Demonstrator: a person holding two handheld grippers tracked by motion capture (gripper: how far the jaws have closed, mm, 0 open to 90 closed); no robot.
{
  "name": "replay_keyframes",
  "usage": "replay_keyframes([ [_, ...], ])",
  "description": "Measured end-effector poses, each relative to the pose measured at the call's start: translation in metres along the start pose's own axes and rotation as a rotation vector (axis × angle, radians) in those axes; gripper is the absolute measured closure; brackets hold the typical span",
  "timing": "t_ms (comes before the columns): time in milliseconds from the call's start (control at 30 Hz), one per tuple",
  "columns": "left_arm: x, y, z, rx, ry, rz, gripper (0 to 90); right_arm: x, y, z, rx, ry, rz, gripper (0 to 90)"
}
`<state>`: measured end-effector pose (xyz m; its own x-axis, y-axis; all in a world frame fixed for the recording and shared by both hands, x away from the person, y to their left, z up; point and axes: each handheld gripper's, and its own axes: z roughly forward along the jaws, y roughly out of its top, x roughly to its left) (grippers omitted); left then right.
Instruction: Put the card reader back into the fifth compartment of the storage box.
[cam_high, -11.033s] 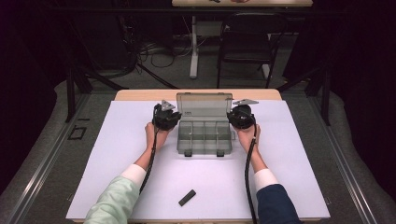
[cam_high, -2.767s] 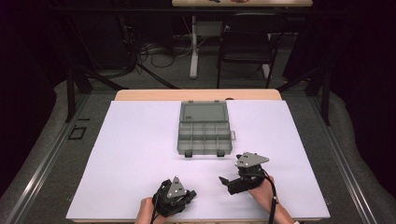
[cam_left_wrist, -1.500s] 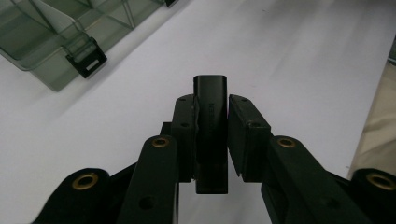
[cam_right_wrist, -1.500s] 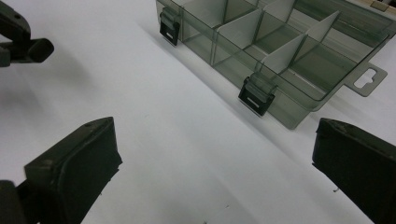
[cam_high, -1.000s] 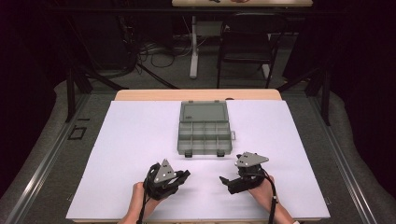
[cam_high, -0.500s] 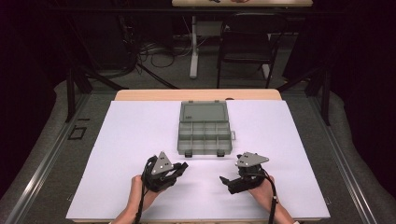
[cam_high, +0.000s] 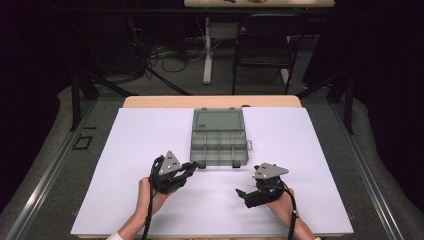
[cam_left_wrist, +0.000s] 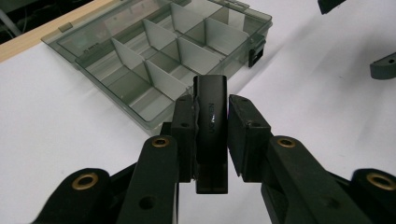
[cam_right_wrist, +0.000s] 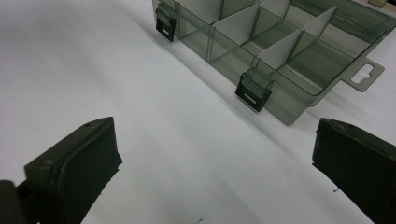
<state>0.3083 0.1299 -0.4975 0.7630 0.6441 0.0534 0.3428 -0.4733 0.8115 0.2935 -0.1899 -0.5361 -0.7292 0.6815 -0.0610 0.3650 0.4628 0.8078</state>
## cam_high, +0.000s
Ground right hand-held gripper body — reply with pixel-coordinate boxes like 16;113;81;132
244;162;290;210

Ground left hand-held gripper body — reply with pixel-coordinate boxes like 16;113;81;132
150;150;188;195

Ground grey translucent compartment box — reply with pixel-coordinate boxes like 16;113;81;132
189;107;254;169

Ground person's left hand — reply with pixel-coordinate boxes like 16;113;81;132
137;176;175;216

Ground person's right hand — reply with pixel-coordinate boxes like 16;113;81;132
266;187;298;228

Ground white table mat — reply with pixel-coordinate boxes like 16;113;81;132
70;106;355;236

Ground black metal stand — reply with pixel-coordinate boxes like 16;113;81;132
295;70;355;136
69;69;138;133

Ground wooden desk with white legs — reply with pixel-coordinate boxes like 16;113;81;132
183;0;336;85

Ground black folding chair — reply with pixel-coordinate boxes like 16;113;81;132
231;13;310;96

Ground grey box under desk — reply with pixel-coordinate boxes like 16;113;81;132
210;22;240;41

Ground right hand-held gripper cable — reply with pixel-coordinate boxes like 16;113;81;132
279;181;300;240

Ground hand-held gripper cable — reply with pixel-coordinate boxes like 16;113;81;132
279;181;300;240
141;156;164;240

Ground left hand-held gripper cable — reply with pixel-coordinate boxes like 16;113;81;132
141;156;164;240

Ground aluminium floor rail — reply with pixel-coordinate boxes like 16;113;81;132
328;99;405;240
5;99;98;240

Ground bundle of floor cables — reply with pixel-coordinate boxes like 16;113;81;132
133;19;208;76

